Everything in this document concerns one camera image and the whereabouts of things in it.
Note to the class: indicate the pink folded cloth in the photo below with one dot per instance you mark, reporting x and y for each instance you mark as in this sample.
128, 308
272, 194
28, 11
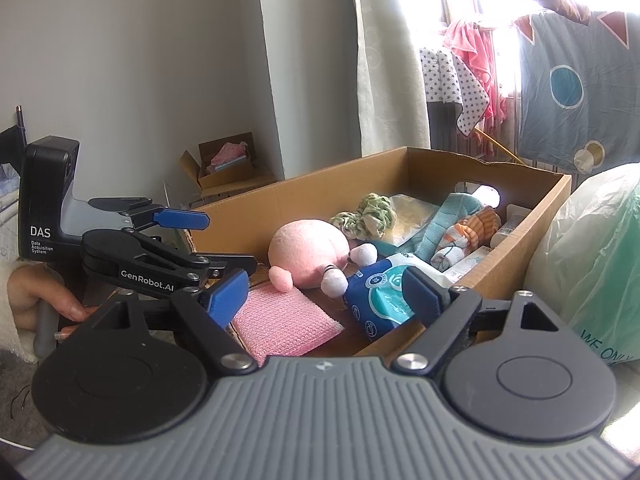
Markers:
230, 157

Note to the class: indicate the pink hanging garment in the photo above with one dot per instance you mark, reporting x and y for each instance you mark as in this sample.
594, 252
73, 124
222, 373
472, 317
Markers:
470, 45

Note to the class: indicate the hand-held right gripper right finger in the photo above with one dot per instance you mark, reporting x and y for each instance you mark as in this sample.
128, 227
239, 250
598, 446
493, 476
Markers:
422, 295

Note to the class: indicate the green printed plastic bag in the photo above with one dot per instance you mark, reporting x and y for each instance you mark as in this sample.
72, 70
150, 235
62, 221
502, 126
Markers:
590, 260

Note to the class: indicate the person's left forearm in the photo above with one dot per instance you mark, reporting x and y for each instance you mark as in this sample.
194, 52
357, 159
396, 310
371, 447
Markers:
12, 345

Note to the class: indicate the teal towel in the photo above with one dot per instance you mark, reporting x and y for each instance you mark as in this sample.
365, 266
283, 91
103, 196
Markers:
440, 225

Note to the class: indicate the pale curtain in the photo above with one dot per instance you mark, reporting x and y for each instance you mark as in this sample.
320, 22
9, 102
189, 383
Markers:
390, 60

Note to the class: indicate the white star dotted cloth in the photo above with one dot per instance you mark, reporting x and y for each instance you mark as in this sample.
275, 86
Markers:
450, 80

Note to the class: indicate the clear zip bag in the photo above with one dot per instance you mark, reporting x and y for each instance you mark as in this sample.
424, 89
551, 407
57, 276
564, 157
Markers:
410, 215

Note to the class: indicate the yellow stick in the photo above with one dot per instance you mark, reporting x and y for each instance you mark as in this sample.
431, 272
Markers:
500, 147

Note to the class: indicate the pink plush toy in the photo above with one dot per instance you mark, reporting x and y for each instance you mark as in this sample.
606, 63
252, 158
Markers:
305, 250

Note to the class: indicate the small cardboard box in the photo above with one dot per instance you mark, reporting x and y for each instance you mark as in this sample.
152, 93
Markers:
225, 180

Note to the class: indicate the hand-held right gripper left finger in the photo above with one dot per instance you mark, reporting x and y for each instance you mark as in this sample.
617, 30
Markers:
227, 297

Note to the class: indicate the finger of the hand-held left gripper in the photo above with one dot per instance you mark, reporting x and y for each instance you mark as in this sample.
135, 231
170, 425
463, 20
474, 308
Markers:
182, 218
230, 262

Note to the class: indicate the green scrunchie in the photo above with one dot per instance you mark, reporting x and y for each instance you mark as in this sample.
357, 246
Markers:
372, 210

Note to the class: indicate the person's left hand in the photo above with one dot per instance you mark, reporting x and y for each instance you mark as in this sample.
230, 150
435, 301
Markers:
40, 290

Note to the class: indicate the pink sponge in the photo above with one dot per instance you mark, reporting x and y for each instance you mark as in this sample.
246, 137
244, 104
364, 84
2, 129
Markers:
285, 320

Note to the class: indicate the orange striped sock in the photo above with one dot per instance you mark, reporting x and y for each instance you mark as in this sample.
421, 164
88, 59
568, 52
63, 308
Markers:
465, 232

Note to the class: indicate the white tube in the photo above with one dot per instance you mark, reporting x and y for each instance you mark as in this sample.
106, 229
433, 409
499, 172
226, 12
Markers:
507, 227

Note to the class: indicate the blue wet wipes pack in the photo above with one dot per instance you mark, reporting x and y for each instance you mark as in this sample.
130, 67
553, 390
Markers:
375, 300

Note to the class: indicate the black rod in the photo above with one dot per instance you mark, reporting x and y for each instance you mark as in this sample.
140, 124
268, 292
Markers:
20, 120

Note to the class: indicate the large cardboard box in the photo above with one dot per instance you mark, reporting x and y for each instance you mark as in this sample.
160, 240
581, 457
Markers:
350, 180

